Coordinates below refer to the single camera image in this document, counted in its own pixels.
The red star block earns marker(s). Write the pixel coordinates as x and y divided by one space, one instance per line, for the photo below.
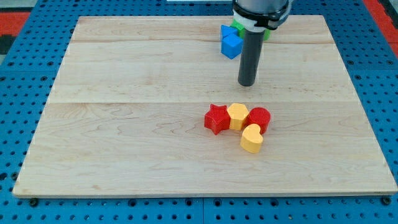
217 119

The yellow hexagon block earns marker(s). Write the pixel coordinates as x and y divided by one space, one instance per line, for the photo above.
238 116

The wooden board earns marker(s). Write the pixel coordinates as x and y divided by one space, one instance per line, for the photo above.
125 116

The red cylinder block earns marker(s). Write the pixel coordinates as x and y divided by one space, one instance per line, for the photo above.
261 117

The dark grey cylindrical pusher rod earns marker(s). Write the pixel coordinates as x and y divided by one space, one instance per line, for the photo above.
250 55

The blue triangle block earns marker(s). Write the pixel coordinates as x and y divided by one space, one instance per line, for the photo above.
226 31

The green block behind rod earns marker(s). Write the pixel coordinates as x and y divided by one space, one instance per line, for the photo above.
267 34

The yellow heart block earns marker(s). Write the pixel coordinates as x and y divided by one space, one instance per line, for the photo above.
251 138

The blue cube block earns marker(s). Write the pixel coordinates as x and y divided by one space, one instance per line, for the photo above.
231 46

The green star block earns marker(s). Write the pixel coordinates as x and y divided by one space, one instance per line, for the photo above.
239 27

